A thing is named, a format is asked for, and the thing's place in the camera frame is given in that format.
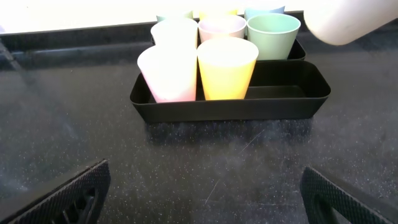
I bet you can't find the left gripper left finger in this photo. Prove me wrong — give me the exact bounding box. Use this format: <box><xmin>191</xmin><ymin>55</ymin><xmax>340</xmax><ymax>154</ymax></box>
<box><xmin>0</xmin><ymin>159</ymin><xmax>111</xmax><ymax>224</ymax></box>

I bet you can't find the green cup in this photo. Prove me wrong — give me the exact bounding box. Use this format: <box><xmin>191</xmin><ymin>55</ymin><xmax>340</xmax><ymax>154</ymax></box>
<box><xmin>246</xmin><ymin>12</ymin><xmax>302</xmax><ymax>62</ymax></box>
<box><xmin>155</xmin><ymin>10</ymin><xmax>194</xmax><ymax>22</ymax></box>

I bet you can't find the blue cup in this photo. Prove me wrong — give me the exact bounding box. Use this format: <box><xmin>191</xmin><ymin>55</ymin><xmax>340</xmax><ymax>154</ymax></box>
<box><xmin>244</xmin><ymin>5</ymin><xmax>286</xmax><ymax>21</ymax></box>

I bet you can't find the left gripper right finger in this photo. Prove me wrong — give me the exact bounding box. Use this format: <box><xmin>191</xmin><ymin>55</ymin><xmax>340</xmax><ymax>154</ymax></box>
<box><xmin>299</xmin><ymin>166</ymin><xmax>398</xmax><ymax>224</ymax></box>

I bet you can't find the pink cup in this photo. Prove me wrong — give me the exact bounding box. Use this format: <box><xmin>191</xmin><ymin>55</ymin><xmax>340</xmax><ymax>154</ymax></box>
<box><xmin>137</xmin><ymin>44</ymin><xmax>198</xmax><ymax>103</ymax></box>

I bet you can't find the yellow cup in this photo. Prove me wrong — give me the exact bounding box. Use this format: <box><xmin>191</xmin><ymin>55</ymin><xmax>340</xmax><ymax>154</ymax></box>
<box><xmin>197</xmin><ymin>37</ymin><xmax>259</xmax><ymax>101</ymax></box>
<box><xmin>198</xmin><ymin>8</ymin><xmax>239</xmax><ymax>20</ymax></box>

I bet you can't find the white cup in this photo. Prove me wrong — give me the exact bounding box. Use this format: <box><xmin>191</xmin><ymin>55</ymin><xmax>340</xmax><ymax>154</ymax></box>
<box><xmin>150</xmin><ymin>17</ymin><xmax>199</xmax><ymax>50</ymax></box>
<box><xmin>303</xmin><ymin>0</ymin><xmax>398</xmax><ymax>47</ymax></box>

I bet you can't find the grey cup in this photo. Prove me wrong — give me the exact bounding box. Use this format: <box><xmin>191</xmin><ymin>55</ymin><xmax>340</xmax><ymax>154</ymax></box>
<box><xmin>198</xmin><ymin>14</ymin><xmax>248</xmax><ymax>44</ymax></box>

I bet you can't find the black tray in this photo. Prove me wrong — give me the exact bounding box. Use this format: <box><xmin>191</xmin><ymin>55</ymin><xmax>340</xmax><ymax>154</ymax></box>
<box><xmin>129</xmin><ymin>37</ymin><xmax>331</xmax><ymax>124</ymax></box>

